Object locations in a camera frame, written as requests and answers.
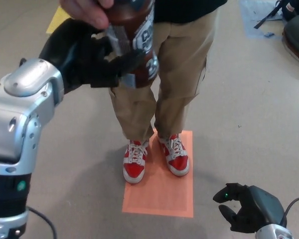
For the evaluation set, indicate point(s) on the person's left red white sneaker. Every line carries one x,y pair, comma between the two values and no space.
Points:
178,164

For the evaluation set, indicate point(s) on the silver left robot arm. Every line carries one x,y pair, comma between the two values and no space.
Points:
15,124

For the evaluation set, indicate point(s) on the person's red white sneaker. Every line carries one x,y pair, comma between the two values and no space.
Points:
178,164
134,169

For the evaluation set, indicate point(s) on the blue tape scrap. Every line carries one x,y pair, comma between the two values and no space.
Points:
269,35

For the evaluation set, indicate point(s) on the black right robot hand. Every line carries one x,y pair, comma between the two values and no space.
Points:
261,206

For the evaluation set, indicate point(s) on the blue floor sheet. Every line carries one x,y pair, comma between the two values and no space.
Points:
250,16

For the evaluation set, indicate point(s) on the brown protein shake bottle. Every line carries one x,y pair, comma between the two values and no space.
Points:
139,25

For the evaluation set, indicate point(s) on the dark round chair seat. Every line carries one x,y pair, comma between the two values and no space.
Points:
297,37

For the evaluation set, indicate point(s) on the yellow floor sheet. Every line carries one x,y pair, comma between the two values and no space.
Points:
56,22

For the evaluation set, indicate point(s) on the person's right hand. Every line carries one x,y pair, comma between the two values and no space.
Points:
82,8

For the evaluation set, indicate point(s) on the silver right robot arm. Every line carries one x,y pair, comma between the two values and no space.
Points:
274,232

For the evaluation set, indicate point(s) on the orange floor sheet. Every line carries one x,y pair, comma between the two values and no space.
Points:
159,196

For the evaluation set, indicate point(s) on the person's right red white sneaker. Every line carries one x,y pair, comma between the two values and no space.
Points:
134,169

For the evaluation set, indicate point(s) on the khaki cargo trousers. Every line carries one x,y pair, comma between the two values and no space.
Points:
179,74

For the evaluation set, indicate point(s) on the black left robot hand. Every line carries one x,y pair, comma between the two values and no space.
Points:
77,57

